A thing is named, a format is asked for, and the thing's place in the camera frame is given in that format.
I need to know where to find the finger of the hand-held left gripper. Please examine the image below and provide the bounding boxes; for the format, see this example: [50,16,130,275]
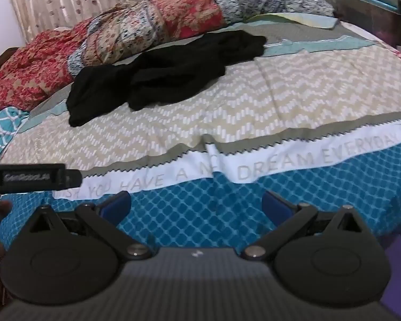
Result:
[65,169,84,188]

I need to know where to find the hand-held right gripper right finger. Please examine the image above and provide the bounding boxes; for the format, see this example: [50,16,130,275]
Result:
[241,190,363,259]

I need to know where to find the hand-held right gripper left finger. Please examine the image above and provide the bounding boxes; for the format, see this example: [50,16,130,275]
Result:
[28,190,152,259]

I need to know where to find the black zip jacket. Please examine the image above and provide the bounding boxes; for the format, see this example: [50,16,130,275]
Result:
[67,30,267,128]

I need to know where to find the teal lattice patterned pillow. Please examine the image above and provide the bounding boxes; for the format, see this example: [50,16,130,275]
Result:
[0,107,29,163]

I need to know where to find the zigzag patterned bed cover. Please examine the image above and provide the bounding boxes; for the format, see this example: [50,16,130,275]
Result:
[0,13,401,251]

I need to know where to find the leaf print beige curtain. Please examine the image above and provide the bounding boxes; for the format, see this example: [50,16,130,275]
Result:
[3,0,221,39]

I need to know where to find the pale yellow cloth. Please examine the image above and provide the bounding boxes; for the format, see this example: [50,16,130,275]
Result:
[254,13,339,29]

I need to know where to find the red floral patchwork quilt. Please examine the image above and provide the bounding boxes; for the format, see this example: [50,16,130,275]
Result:
[0,0,336,114]

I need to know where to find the clear plastic storage container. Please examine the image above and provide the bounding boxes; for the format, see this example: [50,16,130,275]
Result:
[334,0,401,45]

